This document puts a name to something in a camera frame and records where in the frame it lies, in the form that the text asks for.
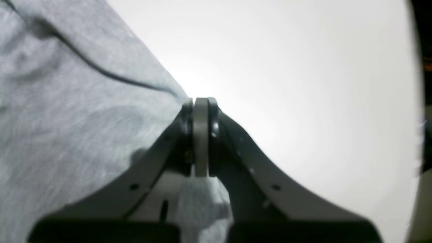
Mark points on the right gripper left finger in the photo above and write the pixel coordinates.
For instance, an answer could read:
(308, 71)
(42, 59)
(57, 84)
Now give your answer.
(111, 215)

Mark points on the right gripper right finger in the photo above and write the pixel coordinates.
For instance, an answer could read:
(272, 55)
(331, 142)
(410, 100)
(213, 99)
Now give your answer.
(268, 206)

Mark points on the grey T-shirt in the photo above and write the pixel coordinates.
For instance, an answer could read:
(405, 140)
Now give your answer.
(82, 99)

